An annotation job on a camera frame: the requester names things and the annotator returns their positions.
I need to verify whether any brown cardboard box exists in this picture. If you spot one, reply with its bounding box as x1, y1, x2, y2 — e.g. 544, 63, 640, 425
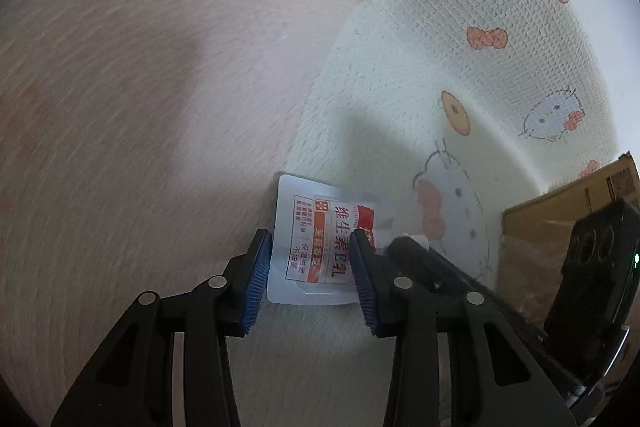
497, 153, 639, 327

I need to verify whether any pink cartoon print mat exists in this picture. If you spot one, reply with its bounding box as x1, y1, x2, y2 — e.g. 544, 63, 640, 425
1, 0, 361, 426

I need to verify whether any red white sachet pouch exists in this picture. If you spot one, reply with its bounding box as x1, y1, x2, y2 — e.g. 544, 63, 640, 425
267, 174, 395, 306

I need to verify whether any cream cartoon print mat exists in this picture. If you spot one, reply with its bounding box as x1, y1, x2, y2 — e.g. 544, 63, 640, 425
283, 0, 618, 291

